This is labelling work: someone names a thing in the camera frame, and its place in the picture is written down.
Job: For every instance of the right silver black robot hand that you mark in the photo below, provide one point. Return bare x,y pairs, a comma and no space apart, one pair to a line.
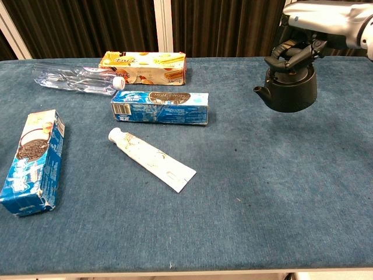
314,20

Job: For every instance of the black cast iron teapot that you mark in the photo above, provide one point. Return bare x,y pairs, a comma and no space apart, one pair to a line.
291,90

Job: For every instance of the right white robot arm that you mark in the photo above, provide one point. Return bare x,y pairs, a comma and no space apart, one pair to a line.
365,35

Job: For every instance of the dark brown curtain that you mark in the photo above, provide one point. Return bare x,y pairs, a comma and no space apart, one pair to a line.
221,27

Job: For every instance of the orange wafer biscuit box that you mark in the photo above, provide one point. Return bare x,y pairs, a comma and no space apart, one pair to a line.
144,70

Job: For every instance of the blue cookie box with barcode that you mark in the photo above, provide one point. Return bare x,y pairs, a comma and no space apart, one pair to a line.
160,108

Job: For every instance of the blue table cloth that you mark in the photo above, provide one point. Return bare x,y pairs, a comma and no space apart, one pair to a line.
186,175

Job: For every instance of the white toothpaste tube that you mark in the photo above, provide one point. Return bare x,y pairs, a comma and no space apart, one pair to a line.
151,159

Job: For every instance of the clear plastic water bottle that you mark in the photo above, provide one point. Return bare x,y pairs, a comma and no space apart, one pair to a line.
73,79

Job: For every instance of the blue cookie box cookie picture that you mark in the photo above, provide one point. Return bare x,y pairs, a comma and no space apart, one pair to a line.
33,163

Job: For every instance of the white window frame post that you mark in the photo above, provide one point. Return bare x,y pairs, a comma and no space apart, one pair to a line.
163,26

